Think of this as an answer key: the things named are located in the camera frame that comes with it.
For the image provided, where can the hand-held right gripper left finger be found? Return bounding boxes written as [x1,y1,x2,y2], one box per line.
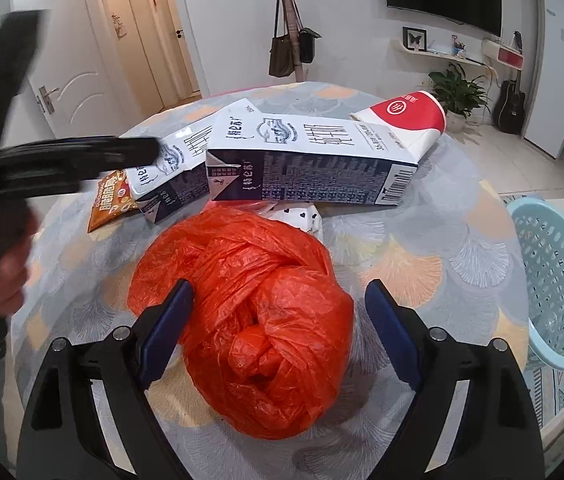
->
[16,279,196,480]

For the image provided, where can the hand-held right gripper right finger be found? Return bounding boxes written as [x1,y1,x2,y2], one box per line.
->
[364,279,548,480]

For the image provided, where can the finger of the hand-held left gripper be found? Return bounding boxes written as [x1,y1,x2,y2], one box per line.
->
[0,135,162,207]
[0,9,54,167]

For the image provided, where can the orange snack packet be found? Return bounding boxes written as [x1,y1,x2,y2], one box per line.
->
[87,170,139,234]

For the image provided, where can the orange plastic bag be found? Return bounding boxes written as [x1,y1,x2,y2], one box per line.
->
[127,206,356,442]

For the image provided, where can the small white navy milk carton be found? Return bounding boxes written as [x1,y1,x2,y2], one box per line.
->
[117,99,263,224]

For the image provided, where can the white cloth with black hearts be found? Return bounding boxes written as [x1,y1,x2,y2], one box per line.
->
[261,202,324,242]

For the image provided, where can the light blue plastic basket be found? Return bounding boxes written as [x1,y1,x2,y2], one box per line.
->
[506,196,564,372]

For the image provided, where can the large white navy milk carton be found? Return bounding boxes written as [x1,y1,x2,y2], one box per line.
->
[204,108,419,207]

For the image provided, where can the red white paper cup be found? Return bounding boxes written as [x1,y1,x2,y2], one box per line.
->
[349,90,449,166]

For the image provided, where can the black shoulder bag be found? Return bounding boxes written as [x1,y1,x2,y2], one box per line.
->
[297,26,322,65]

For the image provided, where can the white panel door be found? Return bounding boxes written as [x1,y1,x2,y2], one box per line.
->
[2,0,133,142]

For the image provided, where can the scallop patterned tablecloth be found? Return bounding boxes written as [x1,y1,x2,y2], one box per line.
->
[9,80,530,480]

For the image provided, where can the beige door with ornament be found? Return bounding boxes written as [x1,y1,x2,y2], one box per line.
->
[99,0,164,111]

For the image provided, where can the patterned floor rug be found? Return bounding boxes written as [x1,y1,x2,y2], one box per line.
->
[519,355,564,431]

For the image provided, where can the brown tote bag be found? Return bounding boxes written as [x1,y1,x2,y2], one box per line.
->
[268,0,297,79]

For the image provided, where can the pink coat rack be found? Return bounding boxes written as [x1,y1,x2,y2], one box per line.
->
[272,0,310,83]

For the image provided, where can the potted green plant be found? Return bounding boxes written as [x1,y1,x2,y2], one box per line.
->
[428,62,494,134]

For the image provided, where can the black acoustic guitar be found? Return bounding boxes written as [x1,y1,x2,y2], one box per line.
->
[492,70,527,135]

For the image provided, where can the white curved low shelf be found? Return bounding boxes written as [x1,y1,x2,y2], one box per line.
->
[391,40,483,67]

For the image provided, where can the framed butterfly picture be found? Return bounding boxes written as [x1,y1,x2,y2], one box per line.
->
[402,26,428,53]

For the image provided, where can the white standing air conditioner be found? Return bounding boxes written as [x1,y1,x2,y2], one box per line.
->
[524,0,564,160]

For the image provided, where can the silver door handle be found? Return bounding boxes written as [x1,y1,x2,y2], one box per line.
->
[37,85,61,116]

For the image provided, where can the white door black handle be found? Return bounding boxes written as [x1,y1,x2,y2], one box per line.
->
[152,0,201,97]

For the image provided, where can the red white wall box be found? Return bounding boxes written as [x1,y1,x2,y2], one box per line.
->
[481,39,524,70]

